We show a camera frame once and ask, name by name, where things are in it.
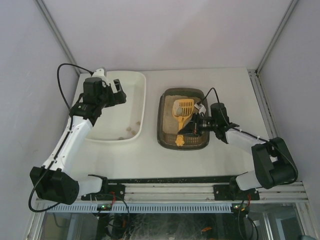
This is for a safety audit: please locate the yellow litter scoop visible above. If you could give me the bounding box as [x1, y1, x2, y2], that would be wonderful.
[172, 98, 195, 131]

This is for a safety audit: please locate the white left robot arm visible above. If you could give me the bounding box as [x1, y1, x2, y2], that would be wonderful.
[29, 76, 127, 205]

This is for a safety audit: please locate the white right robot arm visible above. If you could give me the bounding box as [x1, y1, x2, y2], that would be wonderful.
[178, 103, 298, 193]

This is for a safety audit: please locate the dark brown litter box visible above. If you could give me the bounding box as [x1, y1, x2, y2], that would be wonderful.
[157, 87, 210, 151]

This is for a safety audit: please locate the white plastic bin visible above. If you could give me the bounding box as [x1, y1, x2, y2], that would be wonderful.
[86, 70, 146, 143]

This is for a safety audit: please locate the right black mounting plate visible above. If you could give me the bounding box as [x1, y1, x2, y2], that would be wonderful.
[213, 184, 260, 201]

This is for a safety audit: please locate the black mounting plate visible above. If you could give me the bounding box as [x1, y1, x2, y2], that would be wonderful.
[213, 184, 260, 201]
[81, 183, 126, 201]

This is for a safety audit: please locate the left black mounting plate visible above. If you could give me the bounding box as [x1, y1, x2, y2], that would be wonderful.
[81, 183, 126, 201]

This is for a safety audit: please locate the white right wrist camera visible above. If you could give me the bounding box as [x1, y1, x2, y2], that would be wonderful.
[194, 103, 207, 114]

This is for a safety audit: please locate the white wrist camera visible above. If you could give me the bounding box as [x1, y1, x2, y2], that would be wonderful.
[194, 103, 207, 114]
[91, 67, 109, 85]

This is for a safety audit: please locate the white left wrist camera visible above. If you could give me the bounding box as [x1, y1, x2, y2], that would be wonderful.
[91, 67, 109, 85]

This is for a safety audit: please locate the right side aluminium rail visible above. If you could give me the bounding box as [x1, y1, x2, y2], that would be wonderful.
[247, 69, 279, 139]

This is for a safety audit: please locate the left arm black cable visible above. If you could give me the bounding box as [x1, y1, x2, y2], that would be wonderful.
[56, 62, 93, 112]

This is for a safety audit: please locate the grey slotted cable duct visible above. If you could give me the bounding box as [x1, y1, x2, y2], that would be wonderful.
[48, 202, 233, 214]

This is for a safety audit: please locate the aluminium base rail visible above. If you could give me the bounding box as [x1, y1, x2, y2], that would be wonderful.
[109, 182, 309, 203]

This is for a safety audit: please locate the left aluminium frame post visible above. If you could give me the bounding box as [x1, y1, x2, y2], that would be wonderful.
[33, 0, 77, 65]

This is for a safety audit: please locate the aluminium frame post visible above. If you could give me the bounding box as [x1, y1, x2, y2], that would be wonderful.
[33, 0, 77, 65]
[255, 0, 300, 75]

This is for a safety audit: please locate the right aluminium frame post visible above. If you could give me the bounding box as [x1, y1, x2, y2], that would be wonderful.
[255, 0, 300, 75]

